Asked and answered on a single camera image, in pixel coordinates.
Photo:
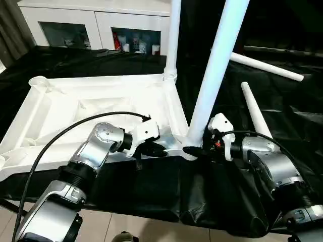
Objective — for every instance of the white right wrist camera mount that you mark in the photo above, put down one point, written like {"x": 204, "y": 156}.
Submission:
{"x": 222, "y": 123}

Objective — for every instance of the white bottle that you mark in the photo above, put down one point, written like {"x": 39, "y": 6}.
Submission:
{"x": 126, "y": 47}

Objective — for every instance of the white plastic table leg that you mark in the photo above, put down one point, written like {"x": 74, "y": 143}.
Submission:
{"x": 255, "y": 111}
{"x": 217, "y": 63}
{"x": 267, "y": 66}
{"x": 174, "y": 32}

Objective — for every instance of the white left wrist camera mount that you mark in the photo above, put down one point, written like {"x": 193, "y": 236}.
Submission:
{"x": 146, "y": 132}

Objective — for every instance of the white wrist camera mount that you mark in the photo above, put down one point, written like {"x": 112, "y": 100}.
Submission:
{"x": 222, "y": 123}
{"x": 146, "y": 132}

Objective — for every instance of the red package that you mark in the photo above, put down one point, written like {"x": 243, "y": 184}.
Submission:
{"x": 117, "y": 41}

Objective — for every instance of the white glass-door cabinet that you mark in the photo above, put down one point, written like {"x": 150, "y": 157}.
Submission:
{"x": 101, "y": 15}

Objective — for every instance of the dark metal rail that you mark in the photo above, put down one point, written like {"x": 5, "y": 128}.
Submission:
{"x": 282, "y": 49}

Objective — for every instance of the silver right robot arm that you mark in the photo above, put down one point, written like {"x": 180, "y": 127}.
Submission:
{"x": 272, "y": 161}

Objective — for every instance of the black work mat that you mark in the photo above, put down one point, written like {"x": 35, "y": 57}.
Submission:
{"x": 151, "y": 189}

